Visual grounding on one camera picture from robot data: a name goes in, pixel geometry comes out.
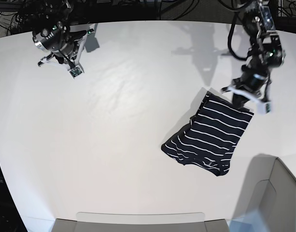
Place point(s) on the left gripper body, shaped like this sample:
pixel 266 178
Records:
pixel 252 85

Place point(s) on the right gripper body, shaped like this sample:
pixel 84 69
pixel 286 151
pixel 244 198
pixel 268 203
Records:
pixel 64 47

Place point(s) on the navy white striped T-shirt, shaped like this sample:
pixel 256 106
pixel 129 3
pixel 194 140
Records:
pixel 211 136

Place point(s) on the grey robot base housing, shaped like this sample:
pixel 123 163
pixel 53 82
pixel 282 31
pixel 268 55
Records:
pixel 265 202

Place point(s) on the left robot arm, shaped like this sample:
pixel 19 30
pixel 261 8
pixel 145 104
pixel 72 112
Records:
pixel 265 53

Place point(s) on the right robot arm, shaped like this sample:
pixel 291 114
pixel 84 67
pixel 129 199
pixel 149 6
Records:
pixel 49 21

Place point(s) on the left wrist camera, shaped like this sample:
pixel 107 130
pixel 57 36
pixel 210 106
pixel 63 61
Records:
pixel 264 107

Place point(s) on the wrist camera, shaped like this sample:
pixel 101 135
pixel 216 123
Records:
pixel 76 71
pixel 264 107

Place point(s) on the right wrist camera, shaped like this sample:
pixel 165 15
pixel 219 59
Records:
pixel 76 71

